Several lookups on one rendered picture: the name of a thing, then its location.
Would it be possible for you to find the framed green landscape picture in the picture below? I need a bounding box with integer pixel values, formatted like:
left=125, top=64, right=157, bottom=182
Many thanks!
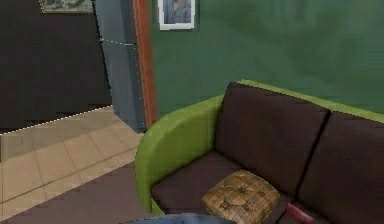
left=39, top=0, right=95, bottom=14

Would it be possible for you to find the green sofa with brown cushions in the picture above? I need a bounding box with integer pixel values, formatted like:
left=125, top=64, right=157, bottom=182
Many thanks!
left=134, top=79, right=384, bottom=224

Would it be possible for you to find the grey room door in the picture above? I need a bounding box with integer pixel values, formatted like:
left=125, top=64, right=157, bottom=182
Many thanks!
left=93, top=0, right=148, bottom=133

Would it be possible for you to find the white framed portrait picture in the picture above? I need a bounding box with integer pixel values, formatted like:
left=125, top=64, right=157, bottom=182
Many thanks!
left=157, top=0, right=196, bottom=31

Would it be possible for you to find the red book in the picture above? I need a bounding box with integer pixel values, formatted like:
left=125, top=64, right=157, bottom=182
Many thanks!
left=285, top=202, right=315, bottom=224

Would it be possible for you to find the blue grey object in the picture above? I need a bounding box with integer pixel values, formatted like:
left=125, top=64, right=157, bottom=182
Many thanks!
left=119, top=213, right=236, bottom=224

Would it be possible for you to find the tan plaid cushion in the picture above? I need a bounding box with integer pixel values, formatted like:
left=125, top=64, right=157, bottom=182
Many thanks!
left=201, top=169, right=281, bottom=224

